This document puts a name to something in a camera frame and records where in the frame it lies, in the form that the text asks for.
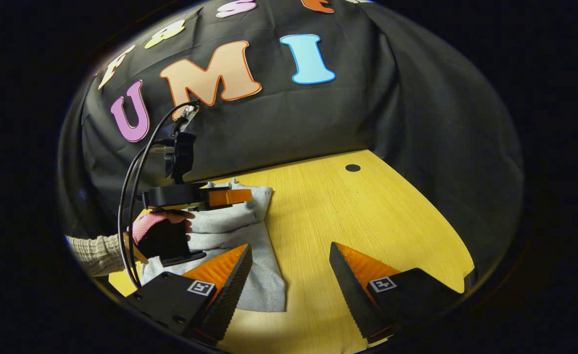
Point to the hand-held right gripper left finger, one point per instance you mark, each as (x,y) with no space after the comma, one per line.
(227,295)

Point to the black backdrop cloth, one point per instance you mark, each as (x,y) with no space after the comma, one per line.
(318,123)

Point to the grey zip-neck sweater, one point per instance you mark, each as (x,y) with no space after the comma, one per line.
(259,275)

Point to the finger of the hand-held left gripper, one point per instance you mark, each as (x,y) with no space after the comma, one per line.
(227,196)

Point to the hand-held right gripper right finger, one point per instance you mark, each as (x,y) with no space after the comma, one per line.
(355,295)

